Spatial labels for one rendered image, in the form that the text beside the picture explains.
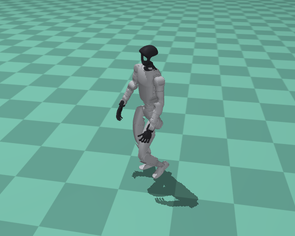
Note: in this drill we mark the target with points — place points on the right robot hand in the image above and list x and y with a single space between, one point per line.
121 105

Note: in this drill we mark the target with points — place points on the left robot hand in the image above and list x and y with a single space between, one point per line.
146 135

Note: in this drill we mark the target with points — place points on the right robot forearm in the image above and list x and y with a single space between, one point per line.
127 95

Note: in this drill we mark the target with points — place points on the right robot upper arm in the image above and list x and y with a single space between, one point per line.
134 83

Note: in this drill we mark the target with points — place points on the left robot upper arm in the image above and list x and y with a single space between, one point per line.
159 82

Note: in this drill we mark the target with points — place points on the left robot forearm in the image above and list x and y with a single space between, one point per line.
155 116

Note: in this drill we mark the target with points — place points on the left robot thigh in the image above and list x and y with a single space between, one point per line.
143 147

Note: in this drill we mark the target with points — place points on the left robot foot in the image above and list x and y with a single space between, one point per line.
159 171

